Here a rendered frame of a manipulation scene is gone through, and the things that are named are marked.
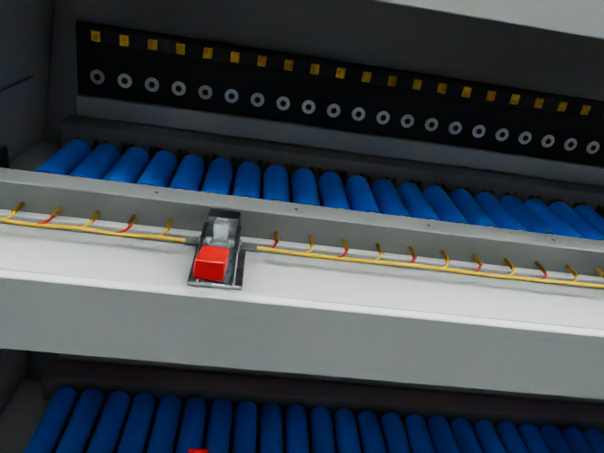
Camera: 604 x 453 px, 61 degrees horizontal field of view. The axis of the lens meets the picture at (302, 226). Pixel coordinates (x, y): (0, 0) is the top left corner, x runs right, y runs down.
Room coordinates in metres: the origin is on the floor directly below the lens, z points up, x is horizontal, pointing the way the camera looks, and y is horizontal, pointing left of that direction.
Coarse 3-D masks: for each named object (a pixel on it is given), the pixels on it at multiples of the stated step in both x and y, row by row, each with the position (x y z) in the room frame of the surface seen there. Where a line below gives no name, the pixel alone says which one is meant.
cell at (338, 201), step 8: (320, 176) 0.39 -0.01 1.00; (328, 176) 0.38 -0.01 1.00; (336, 176) 0.38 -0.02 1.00; (320, 184) 0.38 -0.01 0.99; (328, 184) 0.37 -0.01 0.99; (336, 184) 0.37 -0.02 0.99; (320, 192) 0.37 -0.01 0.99; (328, 192) 0.36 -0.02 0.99; (336, 192) 0.35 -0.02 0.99; (344, 192) 0.36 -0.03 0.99; (328, 200) 0.35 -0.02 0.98; (336, 200) 0.34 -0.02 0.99; (344, 200) 0.34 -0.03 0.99; (336, 208) 0.33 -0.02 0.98; (344, 208) 0.33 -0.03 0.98
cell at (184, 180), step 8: (184, 160) 0.37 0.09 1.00; (192, 160) 0.37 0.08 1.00; (200, 160) 0.38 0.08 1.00; (184, 168) 0.35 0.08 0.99; (192, 168) 0.35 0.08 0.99; (200, 168) 0.37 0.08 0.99; (176, 176) 0.34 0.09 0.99; (184, 176) 0.34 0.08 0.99; (192, 176) 0.34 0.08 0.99; (200, 176) 0.36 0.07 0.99; (176, 184) 0.32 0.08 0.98; (184, 184) 0.33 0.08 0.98; (192, 184) 0.33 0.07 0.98
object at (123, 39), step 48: (96, 48) 0.40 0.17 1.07; (144, 48) 0.40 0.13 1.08; (192, 48) 0.40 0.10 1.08; (240, 48) 0.41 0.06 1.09; (144, 96) 0.41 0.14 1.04; (192, 96) 0.42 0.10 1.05; (240, 96) 0.42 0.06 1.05; (288, 96) 0.42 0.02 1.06; (336, 96) 0.42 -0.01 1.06; (384, 96) 0.42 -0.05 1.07; (432, 96) 0.43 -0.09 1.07; (480, 96) 0.43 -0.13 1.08; (528, 96) 0.43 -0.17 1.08; (480, 144) 0.44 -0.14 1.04; (528, 144) 0.45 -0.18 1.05
